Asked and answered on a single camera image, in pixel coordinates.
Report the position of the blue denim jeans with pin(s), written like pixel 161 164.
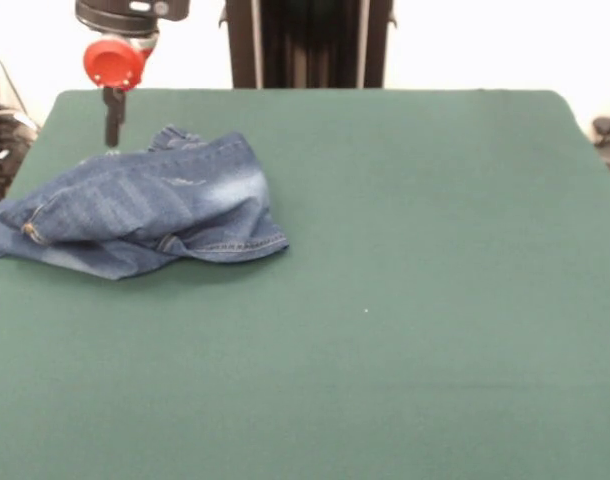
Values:
pixel 150 210

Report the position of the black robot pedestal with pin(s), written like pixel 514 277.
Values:
pixel 315 45

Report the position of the dark green table cloth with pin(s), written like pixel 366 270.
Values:
pixel 435 375

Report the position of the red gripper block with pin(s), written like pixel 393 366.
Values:
pixel 110 62

